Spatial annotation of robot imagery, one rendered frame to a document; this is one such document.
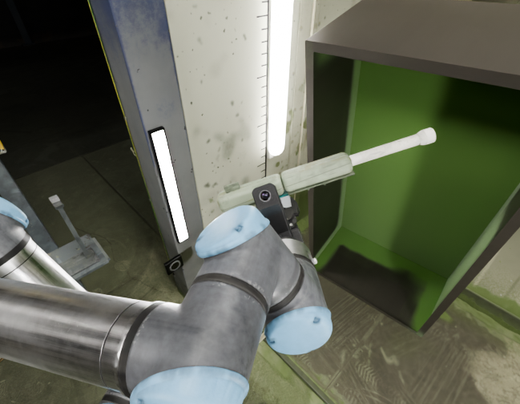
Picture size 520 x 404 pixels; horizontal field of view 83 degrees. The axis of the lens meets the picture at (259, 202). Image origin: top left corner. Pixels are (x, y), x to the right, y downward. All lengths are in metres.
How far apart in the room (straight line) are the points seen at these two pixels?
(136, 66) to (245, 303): 0.99
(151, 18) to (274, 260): 0.98
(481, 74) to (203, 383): 0.68
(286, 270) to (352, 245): 1.44
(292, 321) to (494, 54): 0.64
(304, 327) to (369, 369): 1.58
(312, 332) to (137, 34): 1.03
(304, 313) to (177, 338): 0.17
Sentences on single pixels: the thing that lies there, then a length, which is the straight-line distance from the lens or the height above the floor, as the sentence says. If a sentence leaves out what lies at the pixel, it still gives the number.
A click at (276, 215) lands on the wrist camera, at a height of 1.43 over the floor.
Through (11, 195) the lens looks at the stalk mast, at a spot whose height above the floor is 1.11.
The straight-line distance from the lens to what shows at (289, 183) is 0.65.
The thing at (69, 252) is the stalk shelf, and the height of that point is 0.79.
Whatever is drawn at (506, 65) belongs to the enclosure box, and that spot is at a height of 1.64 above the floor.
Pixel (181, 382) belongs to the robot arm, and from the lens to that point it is 0.27.
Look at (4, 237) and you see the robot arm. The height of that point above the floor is 1.38.
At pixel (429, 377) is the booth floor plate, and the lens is 2.08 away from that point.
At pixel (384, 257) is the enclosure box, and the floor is 0.52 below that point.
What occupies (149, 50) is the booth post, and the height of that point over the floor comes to 1.55.
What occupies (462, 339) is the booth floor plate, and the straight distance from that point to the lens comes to 2.28.
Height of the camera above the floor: 1.80
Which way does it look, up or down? 40 degrees down
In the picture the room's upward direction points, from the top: straight up
